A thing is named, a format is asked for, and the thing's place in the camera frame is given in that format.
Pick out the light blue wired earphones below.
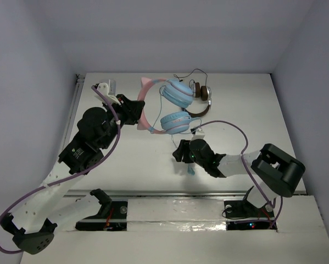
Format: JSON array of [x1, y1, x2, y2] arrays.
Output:
[[150, 82, 203, 177]]

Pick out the pink blue cat-ear headphones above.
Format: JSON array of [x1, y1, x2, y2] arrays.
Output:
[[137, 77, 195, 135]]

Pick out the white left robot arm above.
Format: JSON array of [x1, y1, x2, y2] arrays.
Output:
[[0, 94, 145, 255]]

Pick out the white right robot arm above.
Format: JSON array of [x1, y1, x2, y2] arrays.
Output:
[[172, 139, 305, 216]]

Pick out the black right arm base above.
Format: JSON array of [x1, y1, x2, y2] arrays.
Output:
[[221, 187, 277, 230]]

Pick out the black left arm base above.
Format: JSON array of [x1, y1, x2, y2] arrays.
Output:
[[75, 189, 128, 232]]

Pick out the brown silver headphones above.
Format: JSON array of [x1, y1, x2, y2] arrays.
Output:
[[187, 80, 212, 118]]

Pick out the clear tape strip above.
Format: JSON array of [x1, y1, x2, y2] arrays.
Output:
[[126, 198, 226, 232]]

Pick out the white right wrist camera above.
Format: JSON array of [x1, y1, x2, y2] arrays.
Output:
[[191, 128, 205, 141]]

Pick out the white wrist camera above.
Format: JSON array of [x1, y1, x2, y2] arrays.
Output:
[[95, 79, 120, 104], [191, 128, 205, 141]]

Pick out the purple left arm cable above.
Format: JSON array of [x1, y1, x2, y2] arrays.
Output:
[[0, 85, 124, 253]]

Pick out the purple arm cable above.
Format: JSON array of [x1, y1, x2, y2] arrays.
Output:
[[0, 85, 124, 253], [193, 119, 285, 229]]

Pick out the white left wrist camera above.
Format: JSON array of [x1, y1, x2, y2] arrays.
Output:
[[95, 79, 120, 104]]

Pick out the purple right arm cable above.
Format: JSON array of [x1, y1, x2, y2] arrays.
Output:
[[193, 119, 285, 229]]

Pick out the aluminium rail left edge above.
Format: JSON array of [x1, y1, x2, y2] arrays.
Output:
[[48, 73, 85, 193]]

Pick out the aluminium rail edge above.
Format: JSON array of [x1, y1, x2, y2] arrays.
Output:
[[64, 189, 250, 198], [48, 73, 85, 193]]

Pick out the aluminium rail front edge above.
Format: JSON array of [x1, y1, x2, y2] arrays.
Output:
[[64, 189, 250, 198]]

